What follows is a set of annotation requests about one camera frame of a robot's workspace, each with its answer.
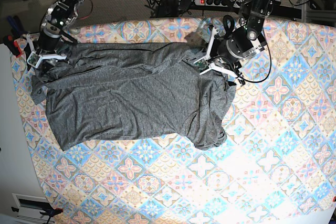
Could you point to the grey t-shirt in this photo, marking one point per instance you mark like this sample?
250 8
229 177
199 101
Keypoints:
133 91

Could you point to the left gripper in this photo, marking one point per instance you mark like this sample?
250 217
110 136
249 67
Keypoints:
221 63

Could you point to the patterned tile tablecloth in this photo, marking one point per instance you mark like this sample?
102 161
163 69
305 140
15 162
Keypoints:
278 161

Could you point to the white tray lower left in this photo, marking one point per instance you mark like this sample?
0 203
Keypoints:
29 207

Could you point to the black orange clamp lower left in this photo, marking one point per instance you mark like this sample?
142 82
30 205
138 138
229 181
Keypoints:
51 213

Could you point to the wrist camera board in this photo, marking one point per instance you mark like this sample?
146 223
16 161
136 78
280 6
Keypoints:
34 60
201 65

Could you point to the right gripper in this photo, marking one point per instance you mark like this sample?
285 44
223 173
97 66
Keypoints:
51 49

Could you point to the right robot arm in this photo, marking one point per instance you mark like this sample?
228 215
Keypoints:
59 16

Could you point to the white power strip red switch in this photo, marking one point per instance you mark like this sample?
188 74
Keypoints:
218 3

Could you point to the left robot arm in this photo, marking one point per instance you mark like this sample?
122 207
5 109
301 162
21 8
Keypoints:
246 40

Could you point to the red black clamp upper left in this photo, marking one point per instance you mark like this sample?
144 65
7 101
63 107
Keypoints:
12 45

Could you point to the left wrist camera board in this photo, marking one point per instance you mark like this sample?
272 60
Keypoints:
201 65

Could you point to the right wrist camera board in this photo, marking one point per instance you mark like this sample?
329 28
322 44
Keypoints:
34 60

